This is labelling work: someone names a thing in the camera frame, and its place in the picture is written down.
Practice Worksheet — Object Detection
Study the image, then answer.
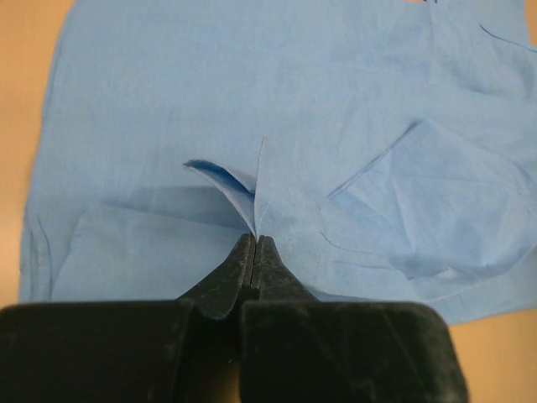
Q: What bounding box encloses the light blue long sleeve shirt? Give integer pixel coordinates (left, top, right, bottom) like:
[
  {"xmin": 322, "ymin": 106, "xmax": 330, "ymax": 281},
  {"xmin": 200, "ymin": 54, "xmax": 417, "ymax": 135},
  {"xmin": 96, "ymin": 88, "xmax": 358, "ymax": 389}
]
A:
[{"xmin": 19, "ymin": 1, "xmax": 536, "ymax": 324}]

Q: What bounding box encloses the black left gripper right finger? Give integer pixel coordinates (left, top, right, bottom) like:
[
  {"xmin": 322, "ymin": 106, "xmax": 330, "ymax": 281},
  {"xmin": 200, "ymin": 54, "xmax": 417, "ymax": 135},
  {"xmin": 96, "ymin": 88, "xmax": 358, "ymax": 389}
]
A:
[{"xmin": 241, "ymin": 237, "xmax": 469, "ymax": 402}]

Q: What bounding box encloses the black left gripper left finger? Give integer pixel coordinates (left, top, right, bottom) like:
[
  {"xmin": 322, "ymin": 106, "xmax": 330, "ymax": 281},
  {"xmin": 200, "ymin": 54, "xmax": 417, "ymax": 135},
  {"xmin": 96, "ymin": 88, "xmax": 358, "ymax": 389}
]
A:
[{"xmin": 1, "ymin": 234, "xmax": 254, "ymax": 402}]

